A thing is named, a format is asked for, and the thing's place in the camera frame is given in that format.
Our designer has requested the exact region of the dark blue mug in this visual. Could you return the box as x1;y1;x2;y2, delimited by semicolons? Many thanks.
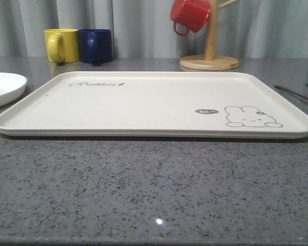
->
77;29;113;64

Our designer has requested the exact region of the red ribbed mug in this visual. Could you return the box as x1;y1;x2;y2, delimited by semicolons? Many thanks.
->
170;0;211;36

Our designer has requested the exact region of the yellow mug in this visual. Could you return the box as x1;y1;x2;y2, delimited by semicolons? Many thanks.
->
44;29;80;64

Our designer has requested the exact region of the cream rabbit serving tray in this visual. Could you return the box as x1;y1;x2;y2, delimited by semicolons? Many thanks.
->
0;71;308;139

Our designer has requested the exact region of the grey curtain backdrop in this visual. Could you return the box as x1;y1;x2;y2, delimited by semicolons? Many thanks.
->
0;1;308;58

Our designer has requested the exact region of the wooden mug tree stand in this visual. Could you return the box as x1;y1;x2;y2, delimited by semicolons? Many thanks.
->
179;0;239;71

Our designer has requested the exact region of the silver metal fork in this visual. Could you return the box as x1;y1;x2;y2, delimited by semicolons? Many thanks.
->
274;85;308;105

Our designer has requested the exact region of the white round plate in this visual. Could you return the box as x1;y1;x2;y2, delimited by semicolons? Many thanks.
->
0;72;27;106

